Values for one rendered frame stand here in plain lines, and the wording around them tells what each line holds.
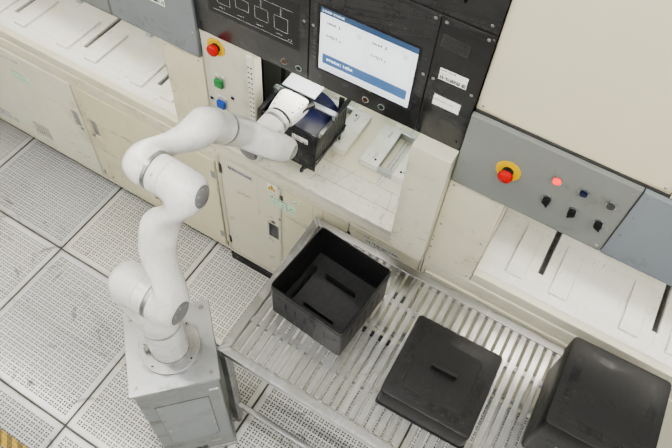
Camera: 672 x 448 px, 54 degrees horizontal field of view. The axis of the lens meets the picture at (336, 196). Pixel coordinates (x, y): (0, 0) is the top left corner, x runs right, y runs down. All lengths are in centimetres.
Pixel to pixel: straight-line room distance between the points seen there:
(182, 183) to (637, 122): 102
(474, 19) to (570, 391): 105
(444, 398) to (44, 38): 212
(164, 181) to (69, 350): 167
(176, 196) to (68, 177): 210
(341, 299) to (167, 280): 69
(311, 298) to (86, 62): 136
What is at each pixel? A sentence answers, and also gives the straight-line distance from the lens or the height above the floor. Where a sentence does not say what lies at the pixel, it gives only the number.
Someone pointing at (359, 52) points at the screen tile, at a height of 159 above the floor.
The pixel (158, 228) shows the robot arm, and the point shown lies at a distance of 165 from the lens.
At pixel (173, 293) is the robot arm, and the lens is 178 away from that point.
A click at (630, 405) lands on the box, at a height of 101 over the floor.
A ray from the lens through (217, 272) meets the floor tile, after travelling 316.
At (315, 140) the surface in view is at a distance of 209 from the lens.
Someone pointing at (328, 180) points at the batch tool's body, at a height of 87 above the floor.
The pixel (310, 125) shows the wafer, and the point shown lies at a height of 108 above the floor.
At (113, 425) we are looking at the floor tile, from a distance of 297.
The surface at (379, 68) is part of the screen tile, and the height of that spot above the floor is 156.
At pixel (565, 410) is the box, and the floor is 101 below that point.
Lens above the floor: 276
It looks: 55 degrees down
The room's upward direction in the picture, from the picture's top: 6 degrees clockwise
